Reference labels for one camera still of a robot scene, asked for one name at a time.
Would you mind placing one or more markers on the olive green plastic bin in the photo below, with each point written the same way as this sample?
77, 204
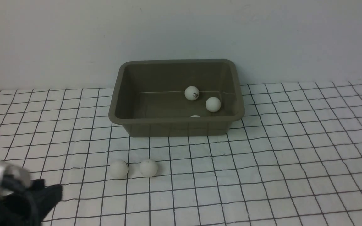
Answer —
148, 97

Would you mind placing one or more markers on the white checkered tablecloth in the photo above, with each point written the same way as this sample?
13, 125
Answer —
294, 159

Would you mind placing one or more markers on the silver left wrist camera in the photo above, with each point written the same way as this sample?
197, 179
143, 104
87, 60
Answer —
19, 173

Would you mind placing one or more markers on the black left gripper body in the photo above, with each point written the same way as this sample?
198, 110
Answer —
28, 206

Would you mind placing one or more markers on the white ping-pong ball with logo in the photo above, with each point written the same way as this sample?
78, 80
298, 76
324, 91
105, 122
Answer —
191, 93

